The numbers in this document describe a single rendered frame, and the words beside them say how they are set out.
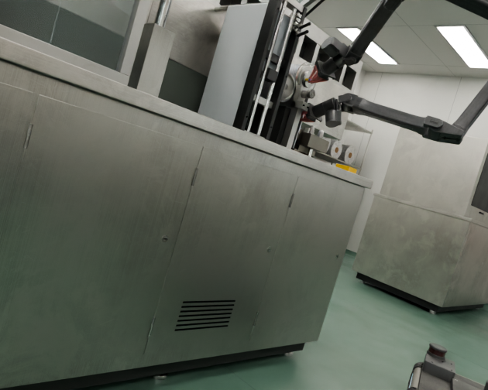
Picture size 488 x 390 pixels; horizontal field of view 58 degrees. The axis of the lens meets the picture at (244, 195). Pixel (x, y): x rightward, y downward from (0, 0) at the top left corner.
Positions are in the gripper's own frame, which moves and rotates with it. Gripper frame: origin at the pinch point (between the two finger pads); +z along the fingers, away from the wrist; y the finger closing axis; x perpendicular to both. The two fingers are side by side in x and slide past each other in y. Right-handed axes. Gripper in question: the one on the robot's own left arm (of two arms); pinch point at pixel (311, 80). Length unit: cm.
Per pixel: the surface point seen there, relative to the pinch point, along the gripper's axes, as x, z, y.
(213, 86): 2.7, 23.8, -36.0
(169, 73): 12, 34, -50
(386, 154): 115, 182, 443
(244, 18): 22.0, 1.1, -32.5
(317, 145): -21.1, 16.8, 16.1
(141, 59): -4, 14, -77
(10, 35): -29, -9, -125
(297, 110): -11.5, 7.9, -4.9
